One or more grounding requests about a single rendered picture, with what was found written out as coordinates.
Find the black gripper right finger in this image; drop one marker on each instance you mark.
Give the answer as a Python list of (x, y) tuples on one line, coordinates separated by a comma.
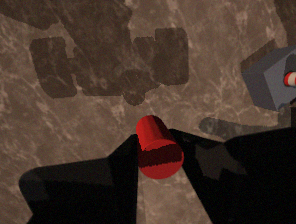
[(215, 169)]

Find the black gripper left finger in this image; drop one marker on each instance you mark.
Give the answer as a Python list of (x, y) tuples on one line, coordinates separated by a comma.
[(114, 178)]

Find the dark grey block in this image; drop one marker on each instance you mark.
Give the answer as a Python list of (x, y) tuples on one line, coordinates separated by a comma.
[(265, 79)]

